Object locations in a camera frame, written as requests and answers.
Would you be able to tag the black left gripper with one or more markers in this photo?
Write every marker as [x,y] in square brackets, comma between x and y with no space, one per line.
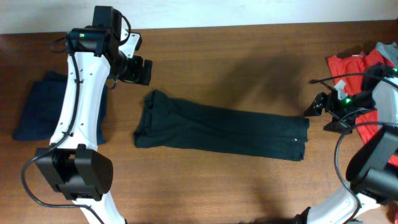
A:
[135,75]

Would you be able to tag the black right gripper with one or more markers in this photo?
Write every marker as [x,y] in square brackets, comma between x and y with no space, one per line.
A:
[331,100]

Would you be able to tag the dark green t-shirt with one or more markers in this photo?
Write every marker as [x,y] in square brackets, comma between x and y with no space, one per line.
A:
[179,123]

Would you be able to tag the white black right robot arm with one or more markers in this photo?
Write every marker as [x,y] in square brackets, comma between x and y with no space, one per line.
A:
[371,178]

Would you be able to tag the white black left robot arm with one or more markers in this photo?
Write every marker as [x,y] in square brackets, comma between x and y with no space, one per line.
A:
[71,164]

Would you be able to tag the red garment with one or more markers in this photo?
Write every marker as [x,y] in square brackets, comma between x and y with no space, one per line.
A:
[356,64]

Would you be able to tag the grey garment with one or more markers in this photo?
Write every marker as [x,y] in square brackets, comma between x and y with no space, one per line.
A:
[388,51]

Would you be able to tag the folded navy blue garment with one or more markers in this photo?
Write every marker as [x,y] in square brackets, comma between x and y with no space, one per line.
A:
[42,108]

